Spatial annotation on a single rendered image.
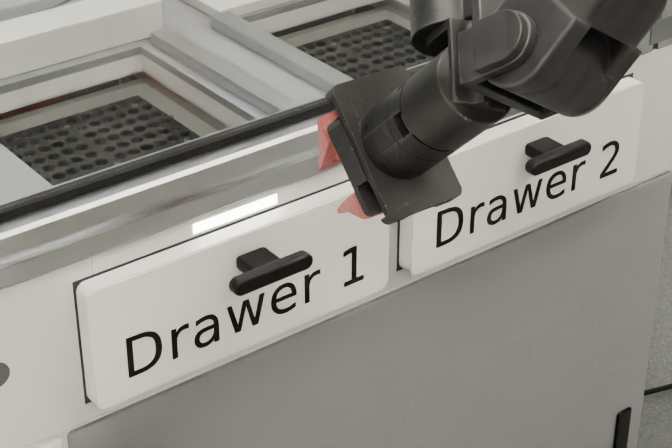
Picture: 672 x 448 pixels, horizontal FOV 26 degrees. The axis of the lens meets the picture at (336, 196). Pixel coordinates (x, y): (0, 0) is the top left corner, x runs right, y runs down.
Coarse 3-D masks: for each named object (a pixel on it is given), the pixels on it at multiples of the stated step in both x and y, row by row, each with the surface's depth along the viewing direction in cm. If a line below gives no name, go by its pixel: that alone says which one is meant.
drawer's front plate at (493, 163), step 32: (608, 96) 136; (640, 96) 139; (512, 128) 130; (544, 128) 132; (576, 128) 135; (608, 128) 138; (480, 160) 128; (512, 160) 131; (576, 160) 137; (608, 160) 140; (480, 192) 130; (512, 192) 133; (544, 192) 136; (576, 192) 139; (416, 224) 127; (448, 224) 129; (480, 224) 132; (512, 224) 135; (416, 256) 128; (448, 256) 131
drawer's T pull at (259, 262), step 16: (240, 256) 115; (256, 256) 115; (272, 256) 115; (288, 256) 114; (304, 256) 114; (256, 272) 112; (272, 272) 113; (288, 272) 114; (240, 288) 111; (256, 288) 112
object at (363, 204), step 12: (336, 120) 100; (336, 132) 100; (336, 144) 101; (348, 144) 100; (348, 156) 100; (348, 168) 100; (360, 168) 99; (360, 180) 100; (360, 192) 100; (372, 192) 101; (348, 204) 103; (360, 204) 101; (372, 204) 100; (360, 216) 101; (372, 216) 101
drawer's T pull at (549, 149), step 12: (528, 144) 131; (540, 144) 131; (552, 144) 131; (576, 144) 131; (588, 144) 131; (540, 156) 129; (552, 156) 129; (564, 156) 130; (576, 156) 131; (528, 168) 128; (540, 168) 128; (552, 168) 129
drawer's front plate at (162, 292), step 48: (336, 192) 120; (192, 240) 113; (240, 240) 114; (288, 240) 118; (336, 240) 121; (384, 240) 125; (96, 288) 107; (144, 288) 110; (192, 288) 113; (288, 288) 120; (336, 288) 123; (96, 336) 109; (192, 336) 115; (240, 336) 119; (96, 384) 111; (144, 384) 114
